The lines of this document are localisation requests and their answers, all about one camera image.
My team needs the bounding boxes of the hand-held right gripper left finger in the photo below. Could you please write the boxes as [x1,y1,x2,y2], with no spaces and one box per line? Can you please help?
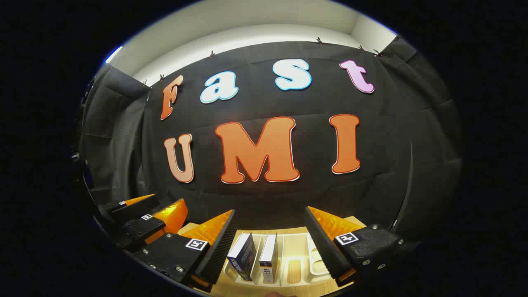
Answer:
[134,209,239,293]

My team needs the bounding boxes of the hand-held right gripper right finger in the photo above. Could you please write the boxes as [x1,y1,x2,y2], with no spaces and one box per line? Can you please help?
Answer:
[304,206,417,287]

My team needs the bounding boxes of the blue book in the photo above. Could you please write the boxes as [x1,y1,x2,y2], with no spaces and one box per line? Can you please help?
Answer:
[227,232,257,282]

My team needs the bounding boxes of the cream plastic bookshelf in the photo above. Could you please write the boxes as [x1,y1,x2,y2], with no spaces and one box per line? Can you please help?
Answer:
[223,232,332,287]

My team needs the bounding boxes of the grey portrait cover book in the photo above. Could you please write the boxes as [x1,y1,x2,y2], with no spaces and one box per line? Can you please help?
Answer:
[259,233,279,284]

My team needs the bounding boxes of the thin black rod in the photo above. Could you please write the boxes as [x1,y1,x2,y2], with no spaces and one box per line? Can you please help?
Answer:
[391,139,414,229]

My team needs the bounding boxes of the black backdrop cloth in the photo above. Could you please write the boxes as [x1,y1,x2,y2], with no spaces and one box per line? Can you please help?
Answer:
[76,37,462,244]

